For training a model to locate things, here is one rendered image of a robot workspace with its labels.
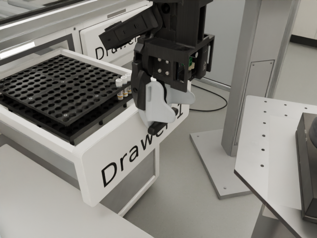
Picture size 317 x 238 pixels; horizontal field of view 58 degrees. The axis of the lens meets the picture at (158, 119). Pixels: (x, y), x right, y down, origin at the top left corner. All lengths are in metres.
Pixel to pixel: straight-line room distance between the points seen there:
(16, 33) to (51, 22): 0.09
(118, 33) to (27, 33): 0.32
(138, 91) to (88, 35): 0.42
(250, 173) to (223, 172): 1.01
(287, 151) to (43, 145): 0.48
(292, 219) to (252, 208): 0.99
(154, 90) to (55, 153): 0.18
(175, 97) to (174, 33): 0.13
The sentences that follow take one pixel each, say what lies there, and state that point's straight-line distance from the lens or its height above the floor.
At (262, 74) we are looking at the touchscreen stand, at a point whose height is 0.55.
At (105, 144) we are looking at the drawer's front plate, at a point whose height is 0.91.
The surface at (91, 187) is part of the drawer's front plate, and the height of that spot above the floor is 0.86.
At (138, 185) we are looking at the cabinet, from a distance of 1.38.
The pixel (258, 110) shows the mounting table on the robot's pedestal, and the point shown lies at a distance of 0.78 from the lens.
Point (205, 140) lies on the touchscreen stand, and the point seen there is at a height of 0.04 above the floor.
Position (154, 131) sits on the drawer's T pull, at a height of 0.91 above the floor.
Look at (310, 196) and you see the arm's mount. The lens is 0.53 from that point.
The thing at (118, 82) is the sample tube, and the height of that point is 0.91.
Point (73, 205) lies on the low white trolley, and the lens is 0.54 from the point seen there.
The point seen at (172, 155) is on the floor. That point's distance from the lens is 1.71.
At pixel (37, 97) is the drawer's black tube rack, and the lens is 0.57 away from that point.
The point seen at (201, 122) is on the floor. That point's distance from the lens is 1.98.
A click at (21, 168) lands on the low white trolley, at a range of 0.64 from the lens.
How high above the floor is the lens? 1.18
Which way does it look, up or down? 36 degrees down
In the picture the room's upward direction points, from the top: straight up
